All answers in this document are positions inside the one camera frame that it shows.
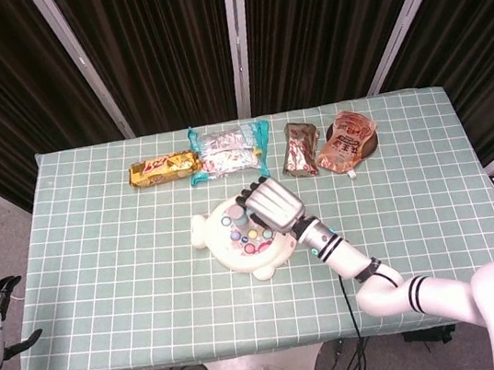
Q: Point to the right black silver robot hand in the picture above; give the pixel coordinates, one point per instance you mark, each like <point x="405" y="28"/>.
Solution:
<point x="275" y="206"/>

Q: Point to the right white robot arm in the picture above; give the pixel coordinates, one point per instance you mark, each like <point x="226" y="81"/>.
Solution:
<point x="430" y="292"/>

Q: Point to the fish-shaped pop toy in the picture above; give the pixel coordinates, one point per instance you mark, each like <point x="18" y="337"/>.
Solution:
<point x="219" y="245"/>

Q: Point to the brown silver snack wrapper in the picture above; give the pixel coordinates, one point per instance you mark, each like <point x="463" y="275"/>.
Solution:
<point x="300" y="149"/>

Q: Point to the teal clear candy bag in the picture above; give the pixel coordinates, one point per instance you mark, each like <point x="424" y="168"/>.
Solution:
<point x="228" y="153"/>

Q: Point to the orange sauce pouch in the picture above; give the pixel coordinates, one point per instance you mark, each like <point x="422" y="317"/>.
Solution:
<point x="345" y="140"/>

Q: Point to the gold snack bar package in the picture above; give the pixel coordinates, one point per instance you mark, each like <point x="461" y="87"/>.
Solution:
<point x="161" y="170"/>

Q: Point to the green checked tablecloth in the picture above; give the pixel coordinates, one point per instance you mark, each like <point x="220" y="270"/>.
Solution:
<point x="123" y="259"/>

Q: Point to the black box under table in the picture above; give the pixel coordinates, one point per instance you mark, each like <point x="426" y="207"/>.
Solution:
<point x="430" y="335"/>

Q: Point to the silver partition post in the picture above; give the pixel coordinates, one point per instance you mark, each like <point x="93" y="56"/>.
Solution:
<point x="85" y="65"/>
<point x="238" y="42"/>
<point x="408" y="16"/>

